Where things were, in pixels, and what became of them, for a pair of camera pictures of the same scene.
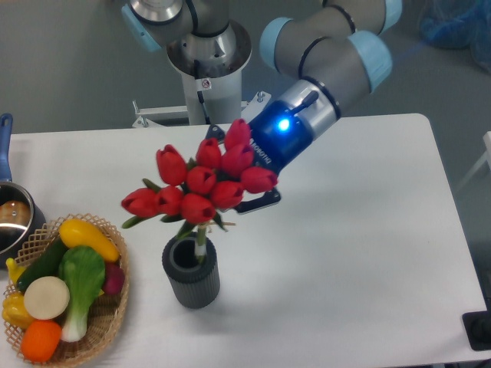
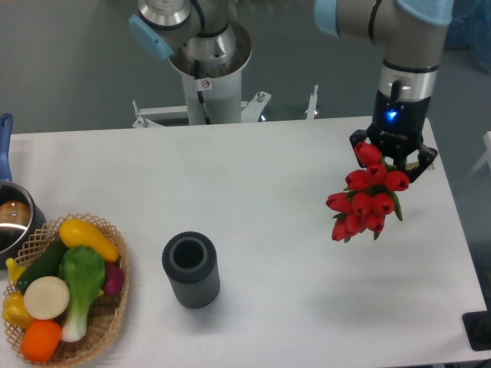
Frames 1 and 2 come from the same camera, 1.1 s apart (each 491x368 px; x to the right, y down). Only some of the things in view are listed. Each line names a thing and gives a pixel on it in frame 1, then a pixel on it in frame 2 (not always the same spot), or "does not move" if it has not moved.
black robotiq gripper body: (279, 137) → (398, 126)
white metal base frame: (147, 115) does not move
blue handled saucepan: (21, 215) does not move
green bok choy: (83, 271) does not move
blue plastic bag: (459, 24) does not move
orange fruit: (40, 340) does not move
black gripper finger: (215, 132) → (356, 137)
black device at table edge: (478, 329) does not move
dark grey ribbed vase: (192, 284) does not move
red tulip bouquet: (196, 190) → (369, 198)
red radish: (114, 278) does not move
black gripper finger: (266, 199) → (426, 155)
